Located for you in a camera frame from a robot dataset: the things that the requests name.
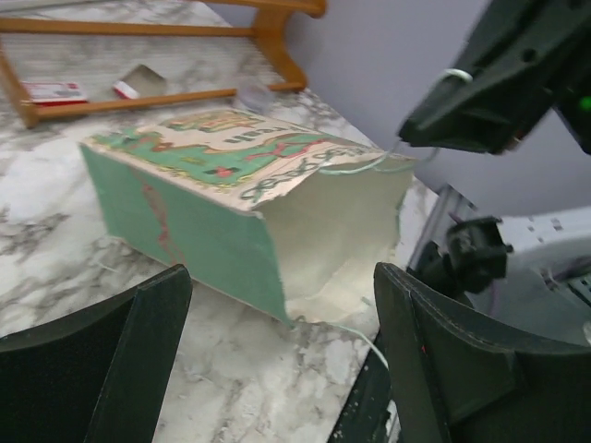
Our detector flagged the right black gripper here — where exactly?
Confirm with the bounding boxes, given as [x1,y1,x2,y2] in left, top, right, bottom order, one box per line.
[398,1,590,152]

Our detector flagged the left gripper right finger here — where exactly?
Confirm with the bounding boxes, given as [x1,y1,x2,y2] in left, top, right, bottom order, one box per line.
[374,263,590,443]

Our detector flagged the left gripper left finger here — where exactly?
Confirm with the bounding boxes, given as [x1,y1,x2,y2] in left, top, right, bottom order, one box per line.
[1,265,192,442]

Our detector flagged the green white paper bag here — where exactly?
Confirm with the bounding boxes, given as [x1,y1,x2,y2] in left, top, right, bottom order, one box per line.
[78,68,475,370]

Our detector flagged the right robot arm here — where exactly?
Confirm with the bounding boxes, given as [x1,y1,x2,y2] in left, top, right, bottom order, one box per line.
[398,1,590,300]

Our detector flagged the red white small box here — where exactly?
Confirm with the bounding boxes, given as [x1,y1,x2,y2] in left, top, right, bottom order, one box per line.
[22,81,88,106]

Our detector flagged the open white small box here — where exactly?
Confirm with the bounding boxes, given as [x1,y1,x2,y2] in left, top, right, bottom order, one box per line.
[113,65,167,100]

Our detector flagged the wooden shelf rack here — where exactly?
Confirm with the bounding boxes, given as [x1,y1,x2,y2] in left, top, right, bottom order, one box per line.
[1,1,327,128]

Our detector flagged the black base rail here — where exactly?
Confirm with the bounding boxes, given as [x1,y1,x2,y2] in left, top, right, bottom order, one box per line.
[327,350,401,443]

